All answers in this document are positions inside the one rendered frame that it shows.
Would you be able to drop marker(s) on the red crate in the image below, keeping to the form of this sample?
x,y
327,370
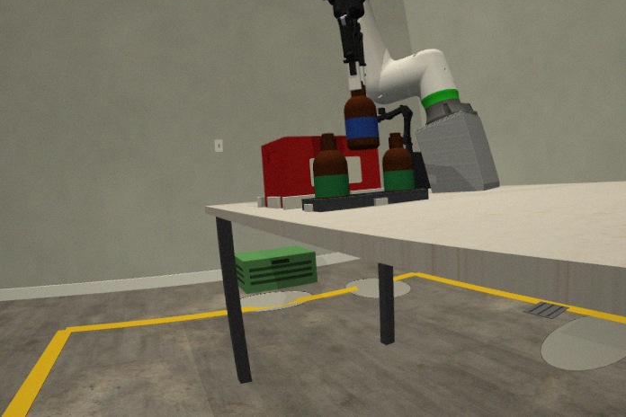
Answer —
x,y
293,175

